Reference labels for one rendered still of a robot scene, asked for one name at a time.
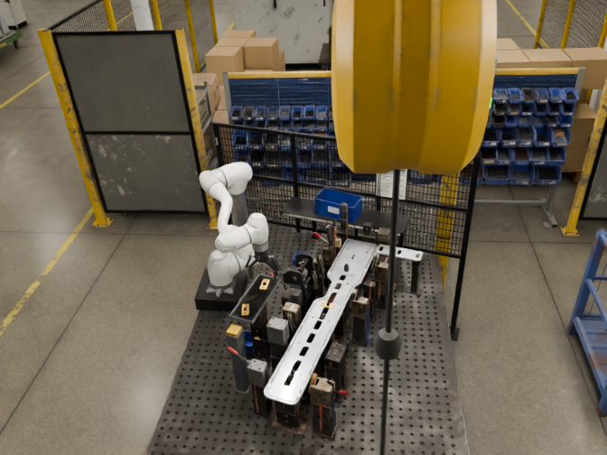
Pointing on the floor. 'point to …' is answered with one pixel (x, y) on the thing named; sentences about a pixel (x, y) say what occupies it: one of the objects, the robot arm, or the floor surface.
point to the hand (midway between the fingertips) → (264, 277)
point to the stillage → (592, 321)
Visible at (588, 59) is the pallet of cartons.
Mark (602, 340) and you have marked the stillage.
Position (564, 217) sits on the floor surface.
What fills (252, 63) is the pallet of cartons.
